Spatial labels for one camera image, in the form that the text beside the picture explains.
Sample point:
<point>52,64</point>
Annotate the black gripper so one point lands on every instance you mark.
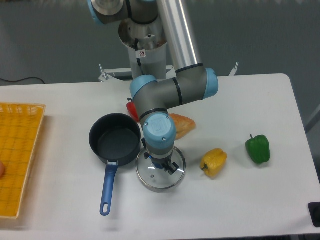
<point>161,161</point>

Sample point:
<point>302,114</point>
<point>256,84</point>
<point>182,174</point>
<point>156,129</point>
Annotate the glass pot lid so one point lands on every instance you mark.
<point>156,179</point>

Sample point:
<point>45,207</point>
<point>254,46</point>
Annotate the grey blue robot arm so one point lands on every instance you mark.
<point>187,80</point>

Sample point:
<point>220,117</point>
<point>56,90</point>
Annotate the yellow bell pepper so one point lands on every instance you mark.
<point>213,162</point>

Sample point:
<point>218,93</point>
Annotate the orange bread pastry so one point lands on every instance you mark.
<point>183,125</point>

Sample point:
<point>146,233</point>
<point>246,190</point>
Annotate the red bell pepper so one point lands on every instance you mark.
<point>132,110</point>

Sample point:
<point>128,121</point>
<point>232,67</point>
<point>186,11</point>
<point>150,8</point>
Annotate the green bell pepper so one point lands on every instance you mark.
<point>258,149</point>

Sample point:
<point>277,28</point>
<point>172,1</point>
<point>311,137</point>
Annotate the black corner object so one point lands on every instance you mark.
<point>314,210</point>

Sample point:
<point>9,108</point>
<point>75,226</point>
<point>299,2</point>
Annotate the yellow woven basket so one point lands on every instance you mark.
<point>20,125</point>

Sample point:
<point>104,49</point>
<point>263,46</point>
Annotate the dark pot blue handle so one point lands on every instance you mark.
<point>116,140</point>

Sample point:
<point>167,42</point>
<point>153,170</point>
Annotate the white left bracket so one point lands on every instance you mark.
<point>122,74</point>

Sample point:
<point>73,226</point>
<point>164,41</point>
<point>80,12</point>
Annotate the white bracket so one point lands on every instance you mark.
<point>234,70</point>
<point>122,74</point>

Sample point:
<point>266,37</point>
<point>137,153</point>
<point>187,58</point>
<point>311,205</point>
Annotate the white right bracket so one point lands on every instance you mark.
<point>234,70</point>

